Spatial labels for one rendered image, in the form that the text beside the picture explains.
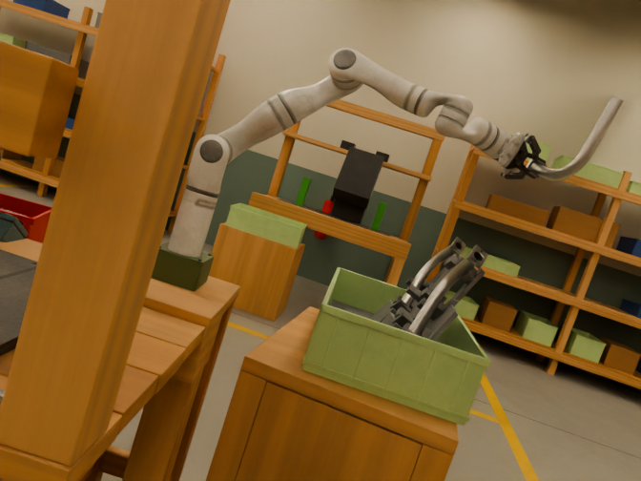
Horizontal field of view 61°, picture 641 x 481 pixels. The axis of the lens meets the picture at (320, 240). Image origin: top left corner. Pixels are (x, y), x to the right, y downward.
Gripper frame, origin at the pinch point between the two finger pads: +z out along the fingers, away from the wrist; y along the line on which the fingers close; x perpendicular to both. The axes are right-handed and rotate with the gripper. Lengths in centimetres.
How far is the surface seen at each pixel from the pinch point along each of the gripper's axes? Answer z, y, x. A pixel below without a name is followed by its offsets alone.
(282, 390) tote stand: -46, 74, 23
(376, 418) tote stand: -29, 67, 35
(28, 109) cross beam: -110, 25, 69
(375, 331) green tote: -33, 53, 22
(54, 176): -126, 240, -543
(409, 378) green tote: -22, 58, 29
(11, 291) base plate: -107, 65, 31
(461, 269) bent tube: -14.4, 31.9, 14.1
